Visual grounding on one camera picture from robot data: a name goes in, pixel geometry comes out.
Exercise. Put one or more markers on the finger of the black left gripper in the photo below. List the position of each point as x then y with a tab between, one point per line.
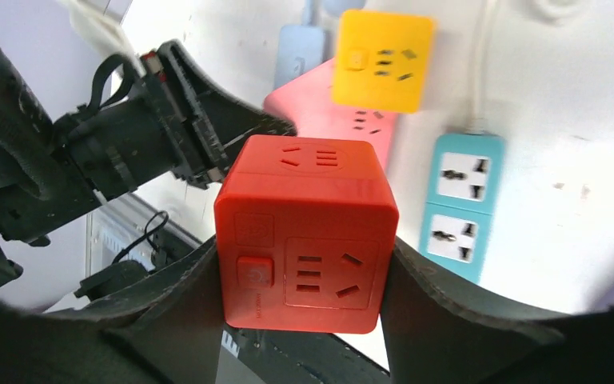
231	119

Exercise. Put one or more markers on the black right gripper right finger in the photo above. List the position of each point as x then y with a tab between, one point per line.
441	328

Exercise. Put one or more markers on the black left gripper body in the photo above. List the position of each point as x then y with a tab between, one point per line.
144	118

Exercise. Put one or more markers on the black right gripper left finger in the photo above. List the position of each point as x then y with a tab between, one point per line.
166	328

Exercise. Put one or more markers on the pink triangular socket adapter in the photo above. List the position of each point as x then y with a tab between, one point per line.
307	103

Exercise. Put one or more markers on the light blue power strip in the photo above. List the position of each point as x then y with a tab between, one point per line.
301	48

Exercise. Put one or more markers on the red cube socket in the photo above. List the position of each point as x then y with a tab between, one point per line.
305	231

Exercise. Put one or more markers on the teal power strip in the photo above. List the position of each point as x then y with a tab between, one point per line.
464	182

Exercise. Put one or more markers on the yellow cube socket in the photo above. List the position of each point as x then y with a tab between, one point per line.
382	60

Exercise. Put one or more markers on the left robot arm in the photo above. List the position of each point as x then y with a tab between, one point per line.
41	187

